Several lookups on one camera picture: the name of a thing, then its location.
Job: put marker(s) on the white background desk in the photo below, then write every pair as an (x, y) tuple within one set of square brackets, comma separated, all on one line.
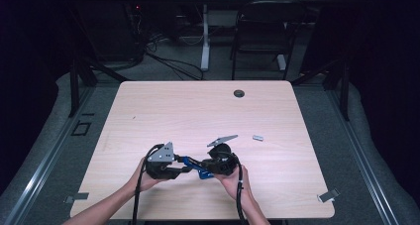
[(205, 36)]

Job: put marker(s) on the black metal stand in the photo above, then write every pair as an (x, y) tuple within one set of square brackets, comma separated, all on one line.
[(343, 92), (82, 79)]

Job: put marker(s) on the silver staple strip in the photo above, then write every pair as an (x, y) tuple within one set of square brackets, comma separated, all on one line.
[(258, 138)]

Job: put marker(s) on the black folding chair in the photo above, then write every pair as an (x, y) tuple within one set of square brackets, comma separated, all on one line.
[(264, 33)]

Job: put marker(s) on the grey tape piece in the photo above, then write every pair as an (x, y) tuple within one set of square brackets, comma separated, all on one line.
[(77, 197), (328, 196)]

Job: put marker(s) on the person's right hand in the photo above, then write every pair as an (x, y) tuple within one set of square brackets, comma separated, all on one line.
[(232, 183)]

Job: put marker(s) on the blue stapler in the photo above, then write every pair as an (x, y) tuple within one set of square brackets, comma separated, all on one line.
[(194, 165)]

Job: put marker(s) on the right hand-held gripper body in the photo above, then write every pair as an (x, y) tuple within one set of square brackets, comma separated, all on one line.
[(223, 162)]

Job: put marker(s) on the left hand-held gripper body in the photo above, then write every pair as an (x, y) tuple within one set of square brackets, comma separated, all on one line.
[(161, 167)]

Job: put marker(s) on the person's left hand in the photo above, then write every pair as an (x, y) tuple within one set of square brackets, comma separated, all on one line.
[(145, 180)]

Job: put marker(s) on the black round table grommet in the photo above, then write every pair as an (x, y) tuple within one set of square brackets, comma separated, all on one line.
[(238, 93)]

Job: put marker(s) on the aluminium floor rail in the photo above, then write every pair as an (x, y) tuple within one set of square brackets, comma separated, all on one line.
[(36, 182), (366, 172)]

